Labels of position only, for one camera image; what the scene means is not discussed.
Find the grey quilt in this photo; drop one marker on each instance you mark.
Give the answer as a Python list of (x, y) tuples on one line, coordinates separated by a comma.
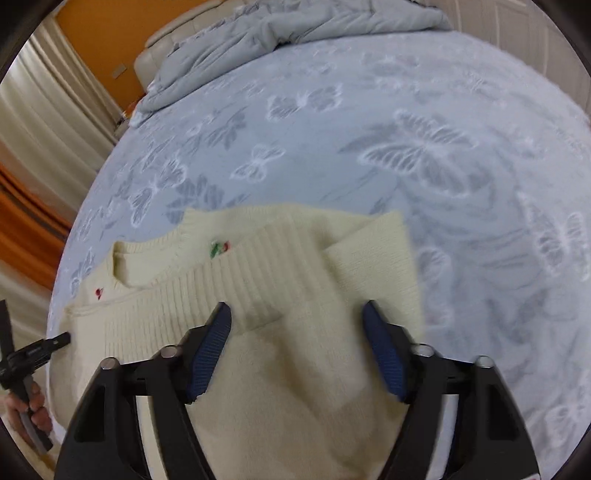
[(277, 46)]

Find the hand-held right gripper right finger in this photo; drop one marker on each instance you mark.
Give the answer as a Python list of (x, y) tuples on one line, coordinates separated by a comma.
[(384, 354)]

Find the person's left hand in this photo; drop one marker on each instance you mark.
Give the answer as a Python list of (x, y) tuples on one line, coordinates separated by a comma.
[(32, 410)]

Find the cream leather headboard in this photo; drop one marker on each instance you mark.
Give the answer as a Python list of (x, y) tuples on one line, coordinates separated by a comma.
[(166, 48)]

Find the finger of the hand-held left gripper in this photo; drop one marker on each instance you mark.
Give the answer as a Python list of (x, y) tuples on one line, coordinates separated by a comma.
[(54, 342)]

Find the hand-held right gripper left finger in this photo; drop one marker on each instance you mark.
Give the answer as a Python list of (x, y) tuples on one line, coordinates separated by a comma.
[(208, 353)]

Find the cream curtain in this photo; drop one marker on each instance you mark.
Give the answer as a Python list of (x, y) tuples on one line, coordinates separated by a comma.
[(51, 97)]

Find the cream knit sweater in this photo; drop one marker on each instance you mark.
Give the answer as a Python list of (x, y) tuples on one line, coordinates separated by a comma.
[(258, 295)]

